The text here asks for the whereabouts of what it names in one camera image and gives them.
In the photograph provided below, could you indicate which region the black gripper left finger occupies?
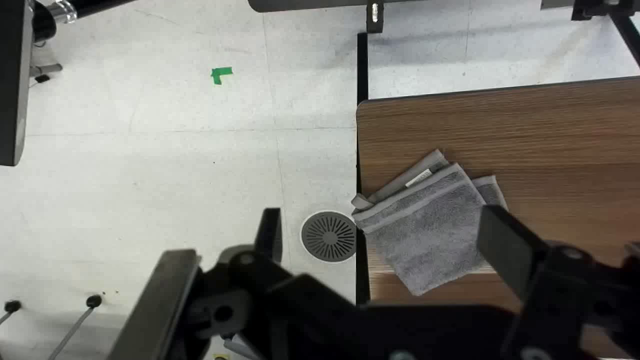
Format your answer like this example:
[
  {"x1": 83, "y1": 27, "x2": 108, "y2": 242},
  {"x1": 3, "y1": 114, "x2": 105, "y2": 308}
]
[{"x1": 253, "y1": 206, "x2": 284, "y2": 267}]

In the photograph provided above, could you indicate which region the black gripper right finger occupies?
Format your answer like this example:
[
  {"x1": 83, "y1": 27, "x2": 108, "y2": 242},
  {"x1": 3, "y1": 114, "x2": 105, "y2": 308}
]
[{"x1": 475, "y1": 205, "x2": 552, "y2": 302}]

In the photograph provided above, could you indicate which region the grey towel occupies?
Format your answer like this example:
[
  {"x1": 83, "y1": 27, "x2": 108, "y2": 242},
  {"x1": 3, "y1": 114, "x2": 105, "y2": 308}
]
[{"x1": 350, "y1": 148, "x2": 509, "y2": 298}]

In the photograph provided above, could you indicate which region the round grey floor drain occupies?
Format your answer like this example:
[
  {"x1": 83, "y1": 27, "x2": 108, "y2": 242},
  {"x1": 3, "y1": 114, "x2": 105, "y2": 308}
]
[{"x1": 300, "y1": 210, "x2": 359, "y2": 264}]

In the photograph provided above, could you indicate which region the green tape floor mark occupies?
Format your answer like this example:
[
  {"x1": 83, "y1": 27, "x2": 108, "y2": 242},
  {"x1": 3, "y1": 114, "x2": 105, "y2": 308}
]
[{"x1": 209, "y1": 65, "x2": 234, "y2": 87}]

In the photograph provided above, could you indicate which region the thin rod with black tip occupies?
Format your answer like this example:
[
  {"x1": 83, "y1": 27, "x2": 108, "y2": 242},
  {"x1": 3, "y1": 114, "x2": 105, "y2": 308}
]
[
  {"x1": 46, "y1": 293, "x2": 104, "y2": 360},
  {"x1": 0, "y1": 298, "x2": 24, "y2": 326}
]

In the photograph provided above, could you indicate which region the dark horizontal bar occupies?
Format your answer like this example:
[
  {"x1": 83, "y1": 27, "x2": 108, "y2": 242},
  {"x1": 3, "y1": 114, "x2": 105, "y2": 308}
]
[{"x1": 247, "y1": 0, "x2": 428, "y2": 14}]

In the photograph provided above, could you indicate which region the black flat panel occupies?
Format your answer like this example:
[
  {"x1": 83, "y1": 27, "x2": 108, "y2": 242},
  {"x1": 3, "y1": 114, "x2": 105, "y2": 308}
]
[{"x1": 0, "y1": 0, "x2": 35, "y2": 169}]

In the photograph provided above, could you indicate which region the black and silver stand base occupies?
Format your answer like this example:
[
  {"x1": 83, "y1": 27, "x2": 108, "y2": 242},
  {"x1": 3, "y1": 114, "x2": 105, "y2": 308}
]
[{"x1": 28, "y1": 0, "x2": 135, "y2": 85}]

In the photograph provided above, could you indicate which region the black table frame leg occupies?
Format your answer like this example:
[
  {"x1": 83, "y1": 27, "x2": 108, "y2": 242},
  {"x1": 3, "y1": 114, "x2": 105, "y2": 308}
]
[{"x1": 354, "y1": 30, "x2": 372, "y2": 307}]

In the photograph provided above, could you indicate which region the black bracket with metal clip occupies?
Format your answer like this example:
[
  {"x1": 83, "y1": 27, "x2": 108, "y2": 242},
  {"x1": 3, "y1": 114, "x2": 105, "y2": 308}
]
[{"x1": 363, "y1": 0, "x2": 386, "y2": 35}]

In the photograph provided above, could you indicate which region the black metal frame strut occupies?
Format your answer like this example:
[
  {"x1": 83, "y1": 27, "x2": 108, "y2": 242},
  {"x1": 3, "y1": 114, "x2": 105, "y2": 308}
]
[{"x1": 569, "y1": 0, "x2": 640, "y2": 68}]

